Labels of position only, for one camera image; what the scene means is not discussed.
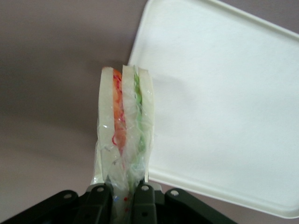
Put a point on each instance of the plastic-wrapped triangle sandwich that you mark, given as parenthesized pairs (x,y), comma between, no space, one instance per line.
(123,121)

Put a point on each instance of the beige rectangular serving tray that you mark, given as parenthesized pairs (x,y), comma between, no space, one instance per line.
(222,105)

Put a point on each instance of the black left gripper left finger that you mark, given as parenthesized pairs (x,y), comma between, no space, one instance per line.
(98,203)

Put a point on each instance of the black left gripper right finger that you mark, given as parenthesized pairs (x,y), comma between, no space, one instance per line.
(146,203)

